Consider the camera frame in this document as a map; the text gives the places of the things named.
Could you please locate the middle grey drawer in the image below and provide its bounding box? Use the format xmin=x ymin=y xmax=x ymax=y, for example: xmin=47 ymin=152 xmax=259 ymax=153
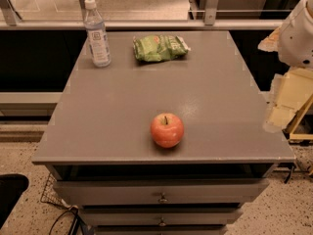
xmin=79 ymin=208 xmax=242 ymax=226

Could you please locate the red apple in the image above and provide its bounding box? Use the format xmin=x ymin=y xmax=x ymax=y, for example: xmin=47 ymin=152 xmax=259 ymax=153
xmin=150 ymin=113 xmax=184 ymax=149

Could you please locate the black cable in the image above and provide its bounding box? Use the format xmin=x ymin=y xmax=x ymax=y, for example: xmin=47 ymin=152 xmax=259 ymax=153
xmin=48 ymin=206 xmax=82 ymax=235

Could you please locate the grey drawer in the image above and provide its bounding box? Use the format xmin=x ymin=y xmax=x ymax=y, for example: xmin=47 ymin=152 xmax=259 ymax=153
xmin=79 ymin=208 xmax=242 ymax=226
xmin=95 ymin=226 xmax=226 ymax=235
xmin=54 ymin=179 xmax=269 ymax=206

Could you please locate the clear plastic water bottle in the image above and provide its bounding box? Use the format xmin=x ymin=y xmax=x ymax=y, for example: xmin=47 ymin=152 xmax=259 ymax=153
xmin=83 ymin=0 xmax=112 ymax=68

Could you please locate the top grey drawer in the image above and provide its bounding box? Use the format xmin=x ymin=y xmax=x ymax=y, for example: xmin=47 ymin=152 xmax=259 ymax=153
xmin=54 ymin=179 xmax=269 ymax=206

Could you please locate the black chair seat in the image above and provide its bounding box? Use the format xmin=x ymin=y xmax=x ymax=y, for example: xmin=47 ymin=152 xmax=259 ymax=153
xmin=0 ymin=174 xmax=29 ymax=229

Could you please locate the grey drawer cabinet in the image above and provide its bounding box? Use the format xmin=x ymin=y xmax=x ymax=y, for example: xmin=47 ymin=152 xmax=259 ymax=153
xmin=33 ymin=31 xmax=294 ymax=235

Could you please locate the wire mesh basket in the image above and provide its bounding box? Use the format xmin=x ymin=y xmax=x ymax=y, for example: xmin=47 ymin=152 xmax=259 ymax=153
xmin=40 ymin=174 xmax=68 ymax=209

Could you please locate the yellow metal frame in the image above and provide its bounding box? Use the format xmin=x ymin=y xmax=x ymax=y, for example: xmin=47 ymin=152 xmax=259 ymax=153
xmin=286 ymin=91 xmax=313 ymax=142

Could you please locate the bottom grey drawer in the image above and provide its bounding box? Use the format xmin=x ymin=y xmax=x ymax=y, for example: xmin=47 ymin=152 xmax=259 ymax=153
xmin=95 ymin=226 xmax=226 ymax=235

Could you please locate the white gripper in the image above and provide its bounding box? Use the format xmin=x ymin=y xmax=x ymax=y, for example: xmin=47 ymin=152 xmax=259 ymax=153
xmin=257 ymin=0 xmax=313 ymax=133

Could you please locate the green jalapeno chip bag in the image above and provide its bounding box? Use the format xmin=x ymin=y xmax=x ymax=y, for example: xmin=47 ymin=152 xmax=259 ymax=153
xmin=133 ymin=34 xmax=190 ymax=63

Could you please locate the metal railing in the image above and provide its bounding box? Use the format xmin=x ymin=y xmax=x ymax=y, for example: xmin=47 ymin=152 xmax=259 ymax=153
xmin=0 ymin=0 xmax=299 ymax=30

